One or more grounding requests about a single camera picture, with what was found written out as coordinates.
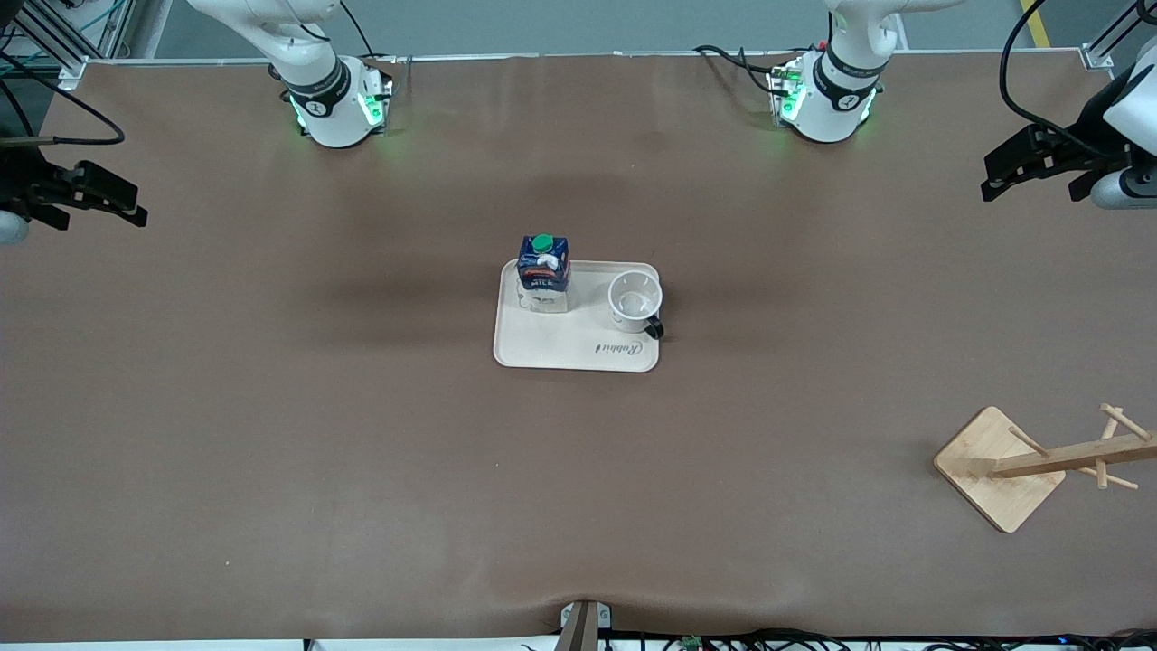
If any white cup black handle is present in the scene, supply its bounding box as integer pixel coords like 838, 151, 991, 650
607, 269, 666, 342

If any blue milk carton green cap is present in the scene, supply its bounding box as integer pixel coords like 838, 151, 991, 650
515, 233, 572, 315

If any wooden cup rack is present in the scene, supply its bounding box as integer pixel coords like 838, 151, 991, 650
933, 402, 1157, 534

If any brown table cover mat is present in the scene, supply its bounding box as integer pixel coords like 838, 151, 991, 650
0, 52, 1157, 645

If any beige plastic tray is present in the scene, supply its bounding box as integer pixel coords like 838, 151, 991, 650
492, 259, 662, 373

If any aluminium frame post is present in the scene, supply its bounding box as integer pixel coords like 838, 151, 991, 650
0, 0, 136, 91
1083, 0, 1157, 71

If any black right arm base cable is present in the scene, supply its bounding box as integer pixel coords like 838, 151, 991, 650
339, 0, 400, 88

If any black arm base cable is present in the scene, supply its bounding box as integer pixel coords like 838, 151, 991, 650
339, 0, 400, 88
693, 43, 789, 97

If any black left arm base cable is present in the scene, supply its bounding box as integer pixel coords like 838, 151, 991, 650
693, 43, 789, 97

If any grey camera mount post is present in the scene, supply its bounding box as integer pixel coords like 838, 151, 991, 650
559, 599, 614, 651

